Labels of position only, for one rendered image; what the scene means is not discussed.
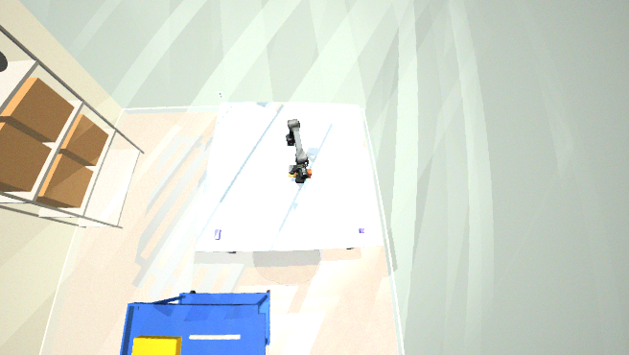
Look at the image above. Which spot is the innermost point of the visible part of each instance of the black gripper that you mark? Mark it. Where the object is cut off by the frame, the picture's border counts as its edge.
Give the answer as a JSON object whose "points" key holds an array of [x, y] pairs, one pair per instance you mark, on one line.
{"points": [[297, 178]]}

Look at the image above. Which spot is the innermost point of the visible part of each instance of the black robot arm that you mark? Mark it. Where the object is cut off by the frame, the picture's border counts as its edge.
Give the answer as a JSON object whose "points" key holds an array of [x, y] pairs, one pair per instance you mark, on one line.
{"points": [[293, 137]]}

